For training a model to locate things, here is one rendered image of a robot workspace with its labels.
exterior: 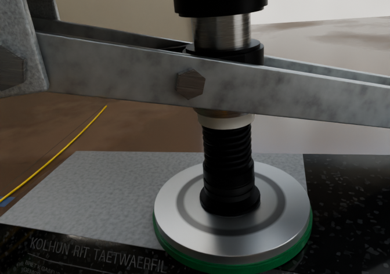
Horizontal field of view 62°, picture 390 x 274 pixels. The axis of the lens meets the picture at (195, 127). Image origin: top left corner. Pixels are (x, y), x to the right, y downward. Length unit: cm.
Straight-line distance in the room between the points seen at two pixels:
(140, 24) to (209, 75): 523
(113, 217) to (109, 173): 13
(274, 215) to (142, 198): 21
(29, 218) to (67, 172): 13
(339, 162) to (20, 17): 52
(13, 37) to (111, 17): 544
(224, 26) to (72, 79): 16
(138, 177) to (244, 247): 26
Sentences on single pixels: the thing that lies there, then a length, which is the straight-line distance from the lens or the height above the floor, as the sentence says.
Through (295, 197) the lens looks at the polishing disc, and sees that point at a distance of 47.
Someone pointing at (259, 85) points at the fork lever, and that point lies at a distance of 34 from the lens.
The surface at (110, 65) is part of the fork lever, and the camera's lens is 30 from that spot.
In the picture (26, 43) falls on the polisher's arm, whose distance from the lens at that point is 28.
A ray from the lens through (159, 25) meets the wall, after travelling 544.
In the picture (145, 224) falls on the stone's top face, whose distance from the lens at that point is 48.
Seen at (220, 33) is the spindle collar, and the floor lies 108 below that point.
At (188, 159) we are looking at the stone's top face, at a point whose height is 82.
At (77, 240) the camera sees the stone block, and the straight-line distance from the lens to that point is 50.
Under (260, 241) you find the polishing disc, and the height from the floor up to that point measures 85.
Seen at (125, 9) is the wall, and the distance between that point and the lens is 559.
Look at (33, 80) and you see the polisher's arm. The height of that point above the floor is 107.
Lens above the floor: 113
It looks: 24 degrees down
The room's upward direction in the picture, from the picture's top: 5 degrees counter-clockwise
